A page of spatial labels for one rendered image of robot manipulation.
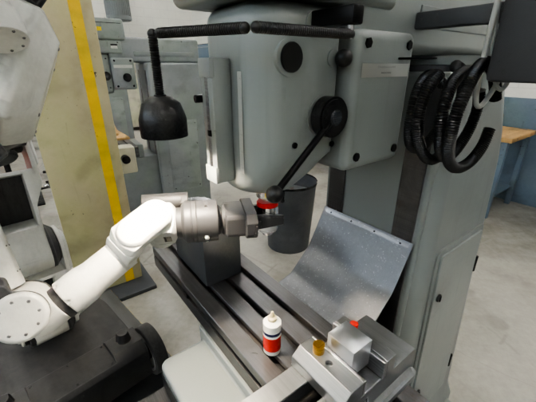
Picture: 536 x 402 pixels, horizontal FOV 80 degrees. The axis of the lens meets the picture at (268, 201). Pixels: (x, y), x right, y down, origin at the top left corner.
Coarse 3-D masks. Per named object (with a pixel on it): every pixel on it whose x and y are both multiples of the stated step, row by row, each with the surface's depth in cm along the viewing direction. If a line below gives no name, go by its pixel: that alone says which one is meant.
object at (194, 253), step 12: (180, 240) 102; (216, 240) 90; (228, 240) 92; (180, 252) 106; (192, 252) 96; (204, 252) 89; (216, 252) 91; (228, 252) 94; (192, 264) 98; (204, 264) 90; (216, 264) 93; (228, 264) 95; (240, 264) 98; (204, 276) 92; (216, 276) 94; (228, 276) 97
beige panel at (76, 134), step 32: (64, 0) 170; (64, 32) 174; (96, 32) 182; (64, 64) 178; (96, 64) 187; (64, 96) 183; (96, 96) 192; (64, 128) 187; (96, 128) 197; (64, 160) 192; (96, 160) 203; (64, 192) 198; (96, 192) 209; (64, 224) 203; (96, 224) 215; (128, 288) 235
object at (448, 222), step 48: (432, 96) 72; (432, 144) 75; (336, 192) 102; (384, 192) 89; (432, 192) 80; (480, 192) 95; (432, 240) 85; (432, 288) 92; (432, 336) 103; (432, 384) 120
